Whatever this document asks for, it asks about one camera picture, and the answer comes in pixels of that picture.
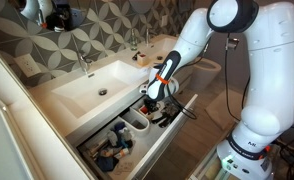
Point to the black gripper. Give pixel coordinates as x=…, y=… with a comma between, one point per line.
x=151, y=105

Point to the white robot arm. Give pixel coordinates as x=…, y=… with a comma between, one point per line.
x=269, y=32

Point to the white curved drawer divider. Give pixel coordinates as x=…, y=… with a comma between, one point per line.
x=136, y=122

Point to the toiletries pile in drawer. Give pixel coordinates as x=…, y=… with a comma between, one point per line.
x=115, y=146

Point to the open white vanity drawer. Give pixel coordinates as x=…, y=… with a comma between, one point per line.
x=149, y=139

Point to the closed white vanity drawers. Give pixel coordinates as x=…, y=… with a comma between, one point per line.
x=183, y=78

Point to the white square container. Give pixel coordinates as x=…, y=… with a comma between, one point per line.
x=142, y=60

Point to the white toilet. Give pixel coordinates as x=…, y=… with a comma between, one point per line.
x=203, y=74

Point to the clear glass soap bottle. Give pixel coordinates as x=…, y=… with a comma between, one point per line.
x=133, y=40

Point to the white rectangular sink basin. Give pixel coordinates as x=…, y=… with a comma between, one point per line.
x=85, y=93

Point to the beige floor mat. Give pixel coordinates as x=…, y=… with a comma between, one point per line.
x=224, y=108

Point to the chrome faucet near window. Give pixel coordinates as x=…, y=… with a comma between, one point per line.
x=84, y=62

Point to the chrome toilet paper holder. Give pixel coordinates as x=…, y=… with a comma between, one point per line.
x=232, y=43

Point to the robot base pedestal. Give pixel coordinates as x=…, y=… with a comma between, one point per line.
x=229, y=166

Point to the round wall mirror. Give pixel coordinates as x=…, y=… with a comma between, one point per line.
x=54, y=15

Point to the white wall outlet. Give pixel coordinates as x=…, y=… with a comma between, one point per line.
x=28, y=65

